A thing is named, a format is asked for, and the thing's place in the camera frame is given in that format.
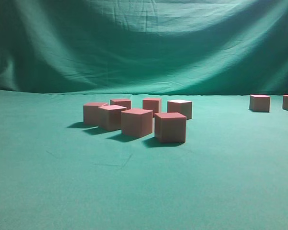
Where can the pink wooden cube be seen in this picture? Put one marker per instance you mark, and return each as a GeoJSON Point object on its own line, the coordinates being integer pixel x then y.
{"type": "Point", "coordinates": [125, 102]}
{"type": "Point", "coordinates": [183, 107]}
{"type": "Point", "coordinates": [91, 113]}
{"type": "Point", "coordinates": [154, 104]}
{"type": "Point", "coordinates": [136, 122]}

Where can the pink cube second row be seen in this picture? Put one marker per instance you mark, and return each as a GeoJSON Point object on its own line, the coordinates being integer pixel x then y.
{"type": "Point", "coordinates": [170, 127]}

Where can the pink cube third row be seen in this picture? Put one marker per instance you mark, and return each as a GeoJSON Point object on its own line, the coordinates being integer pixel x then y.
{"type": "Point", "coordinates": [110, 117]}

